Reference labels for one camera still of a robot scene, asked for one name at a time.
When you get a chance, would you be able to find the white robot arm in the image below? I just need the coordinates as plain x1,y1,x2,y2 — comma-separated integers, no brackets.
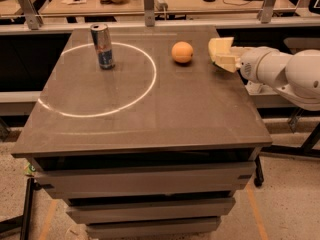
209,47,320,111

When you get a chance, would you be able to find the right metal bracket post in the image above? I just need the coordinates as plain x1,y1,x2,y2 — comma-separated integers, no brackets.
257,0,276,24

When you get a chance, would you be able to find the orange fruit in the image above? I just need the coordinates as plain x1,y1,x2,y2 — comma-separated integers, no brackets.
171,42,193,63

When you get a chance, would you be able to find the silver blue energy drink can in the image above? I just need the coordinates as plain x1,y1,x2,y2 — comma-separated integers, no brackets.
90,23,115,70

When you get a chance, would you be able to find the metal bracket post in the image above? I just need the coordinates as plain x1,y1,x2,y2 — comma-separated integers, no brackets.
143,0,155,27
17,0,43,30
257,0,276,24

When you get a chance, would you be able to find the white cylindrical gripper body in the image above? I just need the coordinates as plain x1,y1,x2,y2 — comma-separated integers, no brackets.
240,47,292,88

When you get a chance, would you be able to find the yellow wavy sponge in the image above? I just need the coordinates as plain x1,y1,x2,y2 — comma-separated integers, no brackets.
208,37,235,64

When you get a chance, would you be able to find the grey drawer cabinet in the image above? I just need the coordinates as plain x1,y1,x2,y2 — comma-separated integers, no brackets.
12,26,271,239

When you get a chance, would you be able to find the foam-padded gripper finger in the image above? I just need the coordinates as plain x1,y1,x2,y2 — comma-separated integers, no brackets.
215,54,240,73
230,46,252,58

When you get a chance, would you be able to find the left metal bracket post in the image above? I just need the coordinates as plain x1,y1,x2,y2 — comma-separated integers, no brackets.
17,0,43,30

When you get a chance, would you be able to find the white power strip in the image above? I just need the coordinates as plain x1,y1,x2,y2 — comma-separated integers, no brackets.
154,0,168,11

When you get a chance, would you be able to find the middle metal bracket post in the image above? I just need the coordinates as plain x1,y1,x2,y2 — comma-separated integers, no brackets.
143,0,155,27

